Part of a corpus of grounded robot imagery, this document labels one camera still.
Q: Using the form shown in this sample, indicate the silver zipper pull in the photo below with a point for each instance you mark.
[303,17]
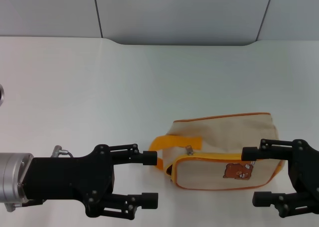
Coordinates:
[190,151]

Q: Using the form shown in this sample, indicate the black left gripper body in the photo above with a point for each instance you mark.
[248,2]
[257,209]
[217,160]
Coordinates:
[67,177]

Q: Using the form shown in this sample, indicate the beige orange bear food bag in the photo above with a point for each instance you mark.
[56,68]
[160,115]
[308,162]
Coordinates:
[224,142]

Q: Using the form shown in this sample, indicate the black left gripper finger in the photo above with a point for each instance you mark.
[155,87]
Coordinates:
[142,200]
[139,157]

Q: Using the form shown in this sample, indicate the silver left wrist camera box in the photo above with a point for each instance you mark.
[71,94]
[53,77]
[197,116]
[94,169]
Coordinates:
[1,94]

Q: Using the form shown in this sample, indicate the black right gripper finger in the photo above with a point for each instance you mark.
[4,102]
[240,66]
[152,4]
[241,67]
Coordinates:
[264,151]
[276,200]

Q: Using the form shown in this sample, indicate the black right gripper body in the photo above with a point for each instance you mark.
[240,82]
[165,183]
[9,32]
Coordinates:
[305,167]

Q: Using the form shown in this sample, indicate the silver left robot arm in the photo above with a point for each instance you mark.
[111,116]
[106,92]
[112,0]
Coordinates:
[12,177]

